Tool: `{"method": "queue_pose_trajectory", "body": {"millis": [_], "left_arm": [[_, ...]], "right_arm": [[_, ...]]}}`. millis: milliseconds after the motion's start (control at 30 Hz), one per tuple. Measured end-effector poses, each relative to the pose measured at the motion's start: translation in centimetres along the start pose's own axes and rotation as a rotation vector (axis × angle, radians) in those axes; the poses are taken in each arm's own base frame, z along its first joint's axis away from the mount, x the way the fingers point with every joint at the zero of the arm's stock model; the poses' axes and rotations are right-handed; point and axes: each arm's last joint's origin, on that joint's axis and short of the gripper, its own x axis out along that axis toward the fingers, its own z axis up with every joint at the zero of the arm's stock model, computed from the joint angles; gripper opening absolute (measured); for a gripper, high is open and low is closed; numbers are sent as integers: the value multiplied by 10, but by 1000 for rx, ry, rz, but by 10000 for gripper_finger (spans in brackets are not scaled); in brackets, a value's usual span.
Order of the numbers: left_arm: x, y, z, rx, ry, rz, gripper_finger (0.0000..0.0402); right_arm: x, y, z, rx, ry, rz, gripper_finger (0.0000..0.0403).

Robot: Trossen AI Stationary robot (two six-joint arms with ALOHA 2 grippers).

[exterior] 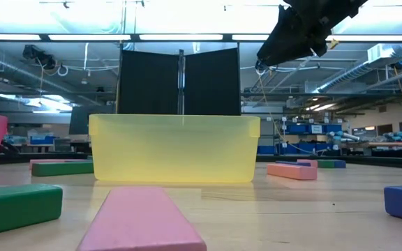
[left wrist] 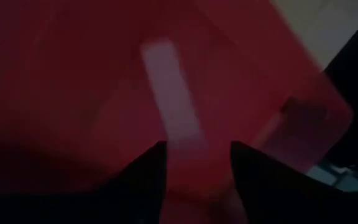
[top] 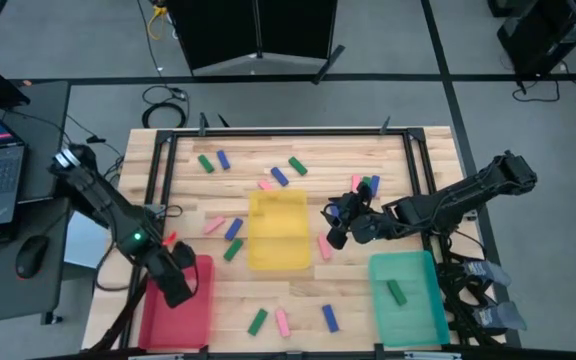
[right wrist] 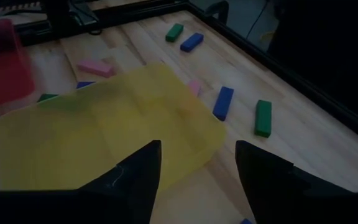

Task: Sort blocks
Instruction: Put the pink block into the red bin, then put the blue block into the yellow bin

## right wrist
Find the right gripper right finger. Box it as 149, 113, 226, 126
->
235, 140, 358, 224

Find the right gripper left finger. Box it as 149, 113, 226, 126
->
0, 140, 162, 224

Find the green wooden block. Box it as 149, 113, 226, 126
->
165, 23, 185, 44
37, 93, 59, 103
254, 99, 273, 139

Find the pink wooden block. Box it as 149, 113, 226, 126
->
76, 58, 115, 78
187, 78, 203, 98

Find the yellow translucent plastic bin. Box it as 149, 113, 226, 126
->
0, 63, 228, 191

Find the black folding room divider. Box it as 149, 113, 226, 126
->
267, 0, 358, 131

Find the red translucent plastic bin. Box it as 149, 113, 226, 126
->
0, 17, 36, 110

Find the black aluminium table frame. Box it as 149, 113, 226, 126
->
12, 0, 358, 149

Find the coiled black floor cable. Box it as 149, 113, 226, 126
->
246, 0, 272, 40

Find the black frame bracket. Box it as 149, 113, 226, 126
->
204, 0, 230, 26

